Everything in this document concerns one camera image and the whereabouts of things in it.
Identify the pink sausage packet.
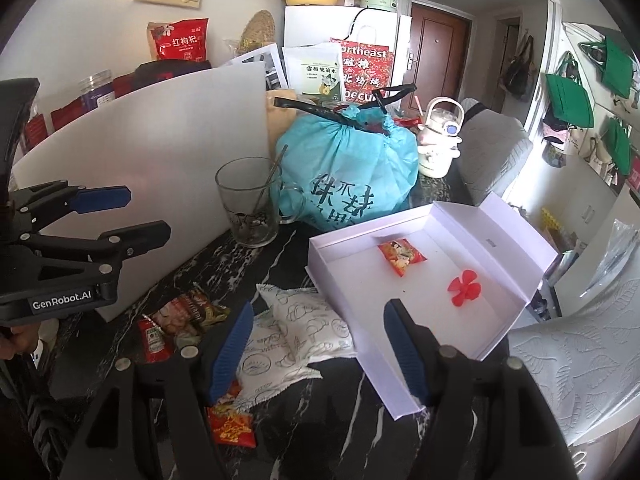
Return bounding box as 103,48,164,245
150,300,193,346

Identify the grey padded chair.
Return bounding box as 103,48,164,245
457,97,533,206

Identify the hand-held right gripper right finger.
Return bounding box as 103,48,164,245
382,298,581,480

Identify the white foam board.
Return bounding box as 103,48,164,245
11,62,273,323

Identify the clear plastic sheet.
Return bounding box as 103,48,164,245
582,217,640,301

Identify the red ketchup packet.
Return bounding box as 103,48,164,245
137,317,176,363

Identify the white patterned paper towel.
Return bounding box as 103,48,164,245
507,240,640,448

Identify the white bread packet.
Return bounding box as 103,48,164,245
232,310,323,411
256,284,358,361

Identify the black strap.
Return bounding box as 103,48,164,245
272,82,418,123

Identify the blue drawstring bag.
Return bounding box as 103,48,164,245
274,102,420,233

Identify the white cardboard box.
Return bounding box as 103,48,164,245
306,191,559,421

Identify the brown paper bag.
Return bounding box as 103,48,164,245
266,89,303,166

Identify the brown door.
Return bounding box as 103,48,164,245
410,2,473,116

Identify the brown snack packet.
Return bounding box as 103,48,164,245
180,287,231,333

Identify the woven straw fan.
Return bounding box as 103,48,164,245
235,10,277,56

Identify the red paper bag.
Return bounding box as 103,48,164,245
330,35,395,106

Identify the person's left hand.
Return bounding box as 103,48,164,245
0,322,43,361

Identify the red yellow snack packet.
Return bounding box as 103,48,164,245
206,380,258,448

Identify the metal spoon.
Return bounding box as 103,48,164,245
252,144,289,216

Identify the red black gift box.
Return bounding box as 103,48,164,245
22,60,211,148

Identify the red goji berry bag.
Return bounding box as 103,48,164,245
147,19,210,62

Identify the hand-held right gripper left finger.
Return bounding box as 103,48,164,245
60,301,256,480

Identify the red plastic flower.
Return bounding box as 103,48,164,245
446,269,483,308

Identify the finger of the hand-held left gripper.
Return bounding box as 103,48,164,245
15,220,172,291
10,182,132,233

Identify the white water bottle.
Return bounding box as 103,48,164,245
416,96,465,178

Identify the white refrigerator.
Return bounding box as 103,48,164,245
284,5,413,111

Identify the clear plastic jar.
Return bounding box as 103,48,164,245
77,70,117,111

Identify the green tote bag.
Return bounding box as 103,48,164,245
545,52,596,128

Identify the dark handbag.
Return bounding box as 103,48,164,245
502,35,538,101

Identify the white cabinet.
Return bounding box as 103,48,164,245
542,135,640,316

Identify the red cartoon snack packet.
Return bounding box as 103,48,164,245
377,240,428,277

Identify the glass mug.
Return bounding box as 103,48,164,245
215,156,306,247

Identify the white tea packet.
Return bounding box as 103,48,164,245
281,41,346,101

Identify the black and white photo paper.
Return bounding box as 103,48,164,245
222,42,288,91

